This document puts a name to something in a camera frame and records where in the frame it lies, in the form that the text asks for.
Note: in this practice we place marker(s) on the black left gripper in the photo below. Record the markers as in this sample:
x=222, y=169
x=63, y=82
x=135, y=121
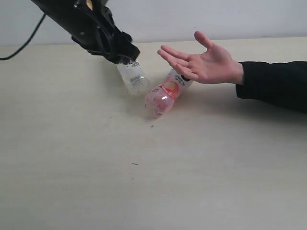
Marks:
x=113, y=44

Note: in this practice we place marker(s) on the pink peach soda bottle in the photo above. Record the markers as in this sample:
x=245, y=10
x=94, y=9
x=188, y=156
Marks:
x=162, y=97

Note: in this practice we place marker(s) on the black sleeved right forearm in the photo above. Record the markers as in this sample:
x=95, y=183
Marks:
x=280, y=84

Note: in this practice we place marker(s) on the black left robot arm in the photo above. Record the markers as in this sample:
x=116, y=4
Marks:
x=91, y=25

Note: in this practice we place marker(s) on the clear bottle blue white label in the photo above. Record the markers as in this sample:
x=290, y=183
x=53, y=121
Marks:
x=134, y=78

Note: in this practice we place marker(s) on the person's right hand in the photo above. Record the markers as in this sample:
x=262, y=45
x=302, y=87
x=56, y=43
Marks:
x=214, y=66

